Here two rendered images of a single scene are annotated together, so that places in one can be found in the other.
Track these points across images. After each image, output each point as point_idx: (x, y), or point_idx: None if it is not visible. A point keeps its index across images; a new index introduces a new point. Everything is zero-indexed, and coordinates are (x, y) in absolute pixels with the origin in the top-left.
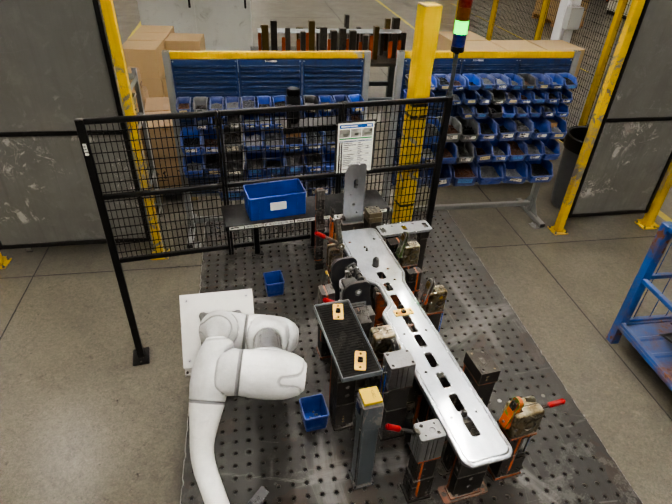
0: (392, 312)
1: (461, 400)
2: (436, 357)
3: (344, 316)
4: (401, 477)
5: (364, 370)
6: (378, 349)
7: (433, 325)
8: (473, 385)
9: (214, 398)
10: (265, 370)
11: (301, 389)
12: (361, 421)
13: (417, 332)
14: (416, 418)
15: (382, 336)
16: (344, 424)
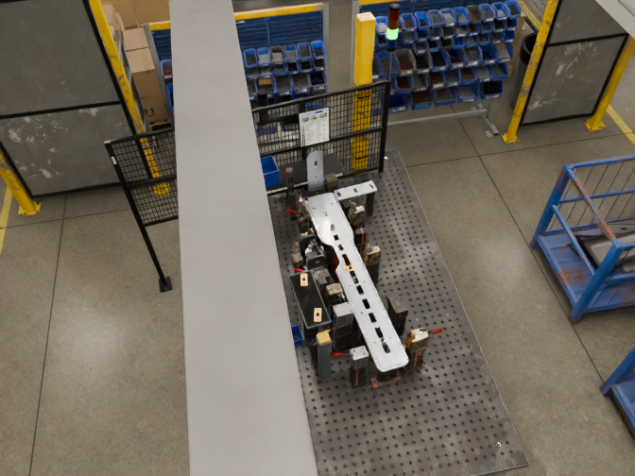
0: (342, 268)
1: (382, 331)
2: (369, 301)
3: (308, 282)
4: (349, 373)
5: (319, 321)
6: (332, 299)
7: (369, 277)
8: (393, 317)
9: None
10: None
11: None
12: (319, 350)
13: (358, 283)
14: (360, 336)
15: (334, 292)
16: (314, 343)
